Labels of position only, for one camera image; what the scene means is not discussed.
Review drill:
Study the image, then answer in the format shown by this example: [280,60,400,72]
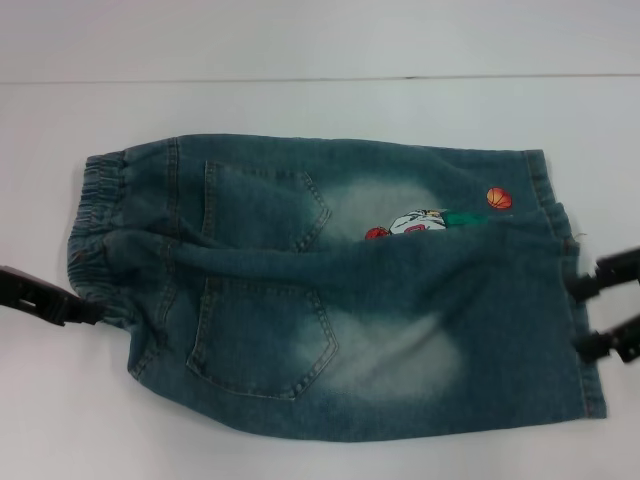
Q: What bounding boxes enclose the blue denim shorts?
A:
[67,132,609,441]

